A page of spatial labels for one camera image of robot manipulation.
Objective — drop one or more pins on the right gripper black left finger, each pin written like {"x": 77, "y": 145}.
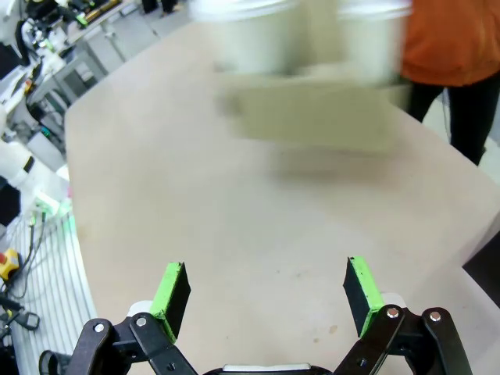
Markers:
{"x": 173, "y": 304}

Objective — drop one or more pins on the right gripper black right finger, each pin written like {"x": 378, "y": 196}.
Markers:
{"x": 361, "y": 301}

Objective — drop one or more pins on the beige cardboard box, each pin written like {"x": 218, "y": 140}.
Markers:
{"x": 312, "y": 117}

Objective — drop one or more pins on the white paper cup with lid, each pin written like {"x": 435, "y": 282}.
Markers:
{"x": 254, "y": 39}
{"x": 371, "y": 43}

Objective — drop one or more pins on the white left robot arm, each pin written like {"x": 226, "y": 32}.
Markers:
{"x": 23, "y": 168}

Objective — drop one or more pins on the black plug connector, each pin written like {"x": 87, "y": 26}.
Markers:
{"x": 29, "y": 321}

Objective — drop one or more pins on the yellow red emergency stop button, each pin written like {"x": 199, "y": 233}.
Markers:
{"x": 8, "y": 263}

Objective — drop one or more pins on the grey cabinet box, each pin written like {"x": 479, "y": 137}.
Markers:
{"x": 45, "y": 150}

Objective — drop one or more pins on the grey metal workbench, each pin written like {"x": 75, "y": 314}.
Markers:
{"x": 90, "y": 47}

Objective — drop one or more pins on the person in orange top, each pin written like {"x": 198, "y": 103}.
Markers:
{"x": 449, "y": 43}

